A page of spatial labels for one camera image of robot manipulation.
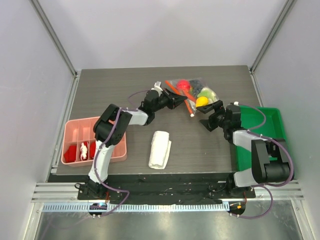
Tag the red white small item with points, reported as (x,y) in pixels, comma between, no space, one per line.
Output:
(83,151)

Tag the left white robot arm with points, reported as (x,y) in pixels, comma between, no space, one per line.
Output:
(110,128)

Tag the clear zip top bag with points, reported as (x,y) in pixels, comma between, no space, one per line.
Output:
(191,96)

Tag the dark fake grapes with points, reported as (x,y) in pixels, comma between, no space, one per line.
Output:
(196,85)

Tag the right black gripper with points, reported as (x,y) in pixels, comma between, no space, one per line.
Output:
(212,115)

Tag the perforated metal rail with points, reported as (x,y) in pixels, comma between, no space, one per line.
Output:
(97,207)

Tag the right aluminium frame post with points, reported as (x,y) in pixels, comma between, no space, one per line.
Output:
(281,18)

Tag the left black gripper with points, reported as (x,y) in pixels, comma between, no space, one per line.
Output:
(175,99)

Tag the green plastic bin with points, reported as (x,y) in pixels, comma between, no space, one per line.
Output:
(273,128)

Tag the red fake tomato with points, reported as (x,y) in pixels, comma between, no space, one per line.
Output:
(183,85)

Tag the red cloth left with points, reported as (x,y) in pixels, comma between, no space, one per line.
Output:
(70,154)

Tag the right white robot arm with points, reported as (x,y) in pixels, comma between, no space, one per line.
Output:
(271,162)

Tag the green fake lettuce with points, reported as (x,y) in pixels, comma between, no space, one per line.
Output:
(200,94)

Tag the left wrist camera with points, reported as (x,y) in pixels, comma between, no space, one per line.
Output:
(157,87)

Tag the red cloth right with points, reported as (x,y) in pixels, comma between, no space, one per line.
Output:
(92,150)

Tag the yellow fake pepper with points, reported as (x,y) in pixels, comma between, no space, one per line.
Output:
(201,101)

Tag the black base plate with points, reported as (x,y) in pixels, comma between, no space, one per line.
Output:
(160,188)

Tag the rolled white towel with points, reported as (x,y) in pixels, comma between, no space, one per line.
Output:
(160,150)

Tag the white fake cauliflower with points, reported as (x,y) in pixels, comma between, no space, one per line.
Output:
(210,94)

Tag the left aluminium frame post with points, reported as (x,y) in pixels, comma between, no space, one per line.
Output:
(53,36)

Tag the aluminium frame post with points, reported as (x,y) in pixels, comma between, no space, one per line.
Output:
(281,18)
(53,36)

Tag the pink divided organizer tray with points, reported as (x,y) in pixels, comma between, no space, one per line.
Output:
(77,131)

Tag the red cloth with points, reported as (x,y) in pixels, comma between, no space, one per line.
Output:
(92,150)
(70,154)

